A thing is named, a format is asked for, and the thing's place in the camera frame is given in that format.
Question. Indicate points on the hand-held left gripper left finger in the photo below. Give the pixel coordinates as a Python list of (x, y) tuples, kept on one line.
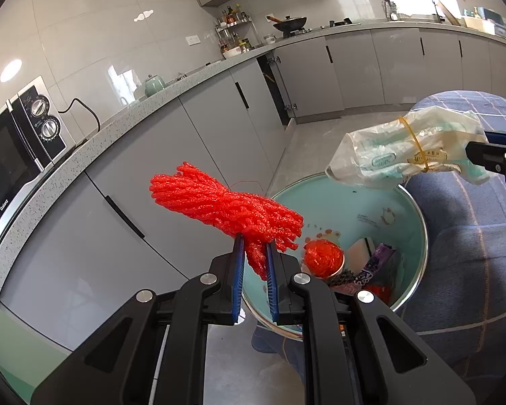
[(238, 278)]

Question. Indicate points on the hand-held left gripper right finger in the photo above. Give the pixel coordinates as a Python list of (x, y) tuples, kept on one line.
[(272, 282)]

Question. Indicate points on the clear bag with red mesh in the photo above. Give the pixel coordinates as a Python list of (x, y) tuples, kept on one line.
[(322, 259)]

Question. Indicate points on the red foam net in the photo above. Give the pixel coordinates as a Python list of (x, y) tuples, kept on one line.
[(219, 202)]

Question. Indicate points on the white paper cup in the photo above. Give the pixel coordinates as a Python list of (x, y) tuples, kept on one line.
[(360, 253)]

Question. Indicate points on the clear plastic wrapper bag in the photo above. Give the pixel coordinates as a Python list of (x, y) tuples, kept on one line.
[(388, 147)]

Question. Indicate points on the purple snack wrapper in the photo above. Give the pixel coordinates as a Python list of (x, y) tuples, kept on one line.
[(377, 261)]

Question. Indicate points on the teal metal trash bin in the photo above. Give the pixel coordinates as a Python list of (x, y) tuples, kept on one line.
[(362, 202)]

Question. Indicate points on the white plastic basin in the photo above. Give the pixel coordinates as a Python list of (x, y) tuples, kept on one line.
[(478, 24)]

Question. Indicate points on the blue dish box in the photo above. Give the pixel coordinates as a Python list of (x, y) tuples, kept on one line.
[(495, 14)]

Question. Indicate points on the blue plaid tablecloth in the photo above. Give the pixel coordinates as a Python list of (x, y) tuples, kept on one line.
[(468, 282)]

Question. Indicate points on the wooden cutting board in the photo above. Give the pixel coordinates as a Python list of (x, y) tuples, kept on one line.
[(449, 13)]

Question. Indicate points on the kitchen faucet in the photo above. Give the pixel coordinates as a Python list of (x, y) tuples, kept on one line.
[(435, 8)]

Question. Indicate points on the metal utensil holder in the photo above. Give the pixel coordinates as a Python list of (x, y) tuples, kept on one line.
[(390, 10)]

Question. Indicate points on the grey speckled countertop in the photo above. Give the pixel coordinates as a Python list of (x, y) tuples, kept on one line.
[(122, 118)]

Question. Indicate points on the gas stove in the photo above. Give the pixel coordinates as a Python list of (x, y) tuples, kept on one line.
[(329, 28)]

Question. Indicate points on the green ceramic teapot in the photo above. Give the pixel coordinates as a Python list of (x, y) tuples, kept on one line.
[(155, 86)]

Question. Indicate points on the white bowl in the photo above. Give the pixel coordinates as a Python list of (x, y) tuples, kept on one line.
[(231, 52)]

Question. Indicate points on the black wok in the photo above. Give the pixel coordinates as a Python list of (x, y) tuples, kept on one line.
[(291, 24)]

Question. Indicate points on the small white jar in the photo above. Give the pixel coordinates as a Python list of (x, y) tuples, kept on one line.
[(269, 39)]

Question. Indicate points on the metal spice rack with bottles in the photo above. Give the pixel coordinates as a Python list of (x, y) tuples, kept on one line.
[(234, 29)]

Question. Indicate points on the silver black microwave oven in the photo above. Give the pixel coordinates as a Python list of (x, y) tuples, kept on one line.
[(8, 168)]

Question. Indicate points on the white wall switch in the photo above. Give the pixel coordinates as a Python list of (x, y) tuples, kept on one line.
[(193, 39)]

